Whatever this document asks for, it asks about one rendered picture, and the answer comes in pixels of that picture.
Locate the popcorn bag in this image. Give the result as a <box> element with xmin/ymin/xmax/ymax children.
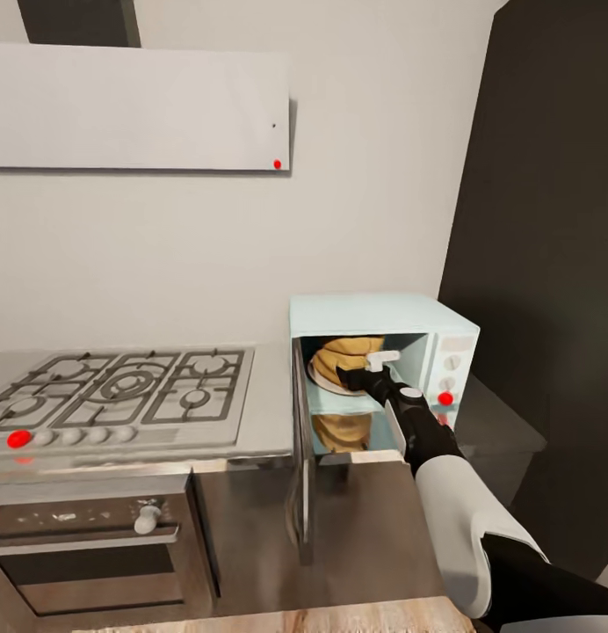
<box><xmin>313</xmin><ymin>334</ymin><xmax>384</xmax><ymax>384</ymax></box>

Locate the microwave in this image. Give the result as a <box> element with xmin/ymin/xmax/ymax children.
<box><xmin>286</xmin><ymin>293</ymin><xmax>481</xmax><ymax>565</ymax></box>

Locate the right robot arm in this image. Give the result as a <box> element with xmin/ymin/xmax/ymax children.
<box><xmin>335</xmin><ymin>351</ymin><xmax>608</xmax><ymax>633</ymax></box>

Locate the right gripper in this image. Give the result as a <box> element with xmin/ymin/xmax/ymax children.
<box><xmin>335</xmin><ymin>367</ymin><xmax>390</xmax><ymax>397</ymax></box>

